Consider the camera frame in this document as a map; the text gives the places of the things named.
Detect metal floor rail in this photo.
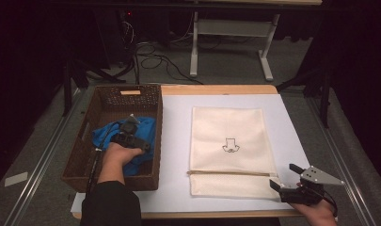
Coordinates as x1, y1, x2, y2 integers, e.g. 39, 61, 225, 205
3, 88, 87, 226
305, 96, 378, 226

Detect white floor tape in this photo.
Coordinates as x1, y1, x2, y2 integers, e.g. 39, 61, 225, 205
4, 171, 29, 188

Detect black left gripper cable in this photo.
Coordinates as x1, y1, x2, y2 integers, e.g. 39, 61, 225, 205
85, 121, 120, 197

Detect white metal desk frame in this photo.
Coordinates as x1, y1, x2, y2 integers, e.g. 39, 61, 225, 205
189, 11, 281, 82

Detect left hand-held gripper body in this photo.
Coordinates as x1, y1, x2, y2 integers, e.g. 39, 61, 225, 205
110, 113, 151, 153

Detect cream mesh laundry bag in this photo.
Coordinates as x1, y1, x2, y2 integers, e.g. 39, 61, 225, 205
187, 106, 281, 200

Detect person's left hand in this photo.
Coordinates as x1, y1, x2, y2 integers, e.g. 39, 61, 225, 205
98, 142, 146, 180

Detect black metal stand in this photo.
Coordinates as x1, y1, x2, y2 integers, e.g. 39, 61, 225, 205
275, 60, 333, 129
61, 57, 127, 118

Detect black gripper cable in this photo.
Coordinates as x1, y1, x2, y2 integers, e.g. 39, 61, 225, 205
85, 121, 120, 197
316, 187, 339, 218

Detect blue cloth garment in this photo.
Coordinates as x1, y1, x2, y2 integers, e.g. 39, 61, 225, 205
91, 116, 157, 177

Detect person's right hand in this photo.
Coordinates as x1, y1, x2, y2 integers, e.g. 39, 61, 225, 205
290, 182, 340, 226

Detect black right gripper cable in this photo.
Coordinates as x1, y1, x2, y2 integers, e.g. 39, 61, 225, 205
316, 187, 339, 218

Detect brown wicker basket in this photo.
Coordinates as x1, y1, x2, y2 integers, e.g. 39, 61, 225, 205
60, 84, 164, 192

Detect black floor cables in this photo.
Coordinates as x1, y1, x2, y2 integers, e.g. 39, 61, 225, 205
120, 18, 205, 86

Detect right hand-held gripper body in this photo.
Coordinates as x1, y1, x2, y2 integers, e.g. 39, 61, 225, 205
278, 165, 345, 207

